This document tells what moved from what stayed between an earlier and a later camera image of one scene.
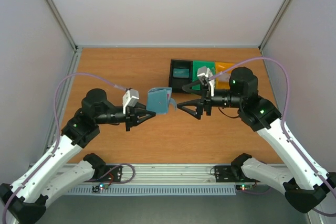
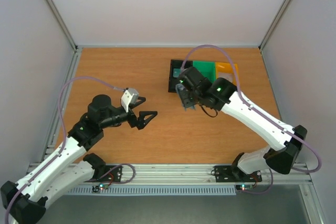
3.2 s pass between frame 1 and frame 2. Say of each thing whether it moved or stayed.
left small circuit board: stayed
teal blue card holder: moved
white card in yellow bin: stayed
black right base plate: stayed
